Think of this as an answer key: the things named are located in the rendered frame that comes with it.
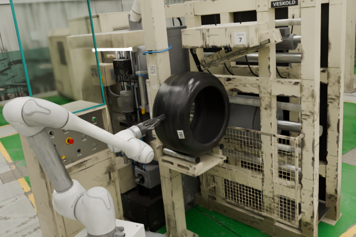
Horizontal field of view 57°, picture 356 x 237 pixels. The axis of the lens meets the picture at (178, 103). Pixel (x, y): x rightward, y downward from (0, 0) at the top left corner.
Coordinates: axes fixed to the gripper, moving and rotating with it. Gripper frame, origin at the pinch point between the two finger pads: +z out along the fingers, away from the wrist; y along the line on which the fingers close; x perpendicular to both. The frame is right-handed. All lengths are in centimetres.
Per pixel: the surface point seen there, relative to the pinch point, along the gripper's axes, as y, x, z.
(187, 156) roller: -3.6, 35.5, 13.2
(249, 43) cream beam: -37, -34, 57
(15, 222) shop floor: 185, 116, -67
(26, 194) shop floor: 237, 120, -35
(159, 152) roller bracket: 22.8, 36.0, 9.8
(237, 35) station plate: -28, -40, 57
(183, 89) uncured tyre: -8.0, -14.6, 17.2
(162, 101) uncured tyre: 4.7, -7.9, 8.9
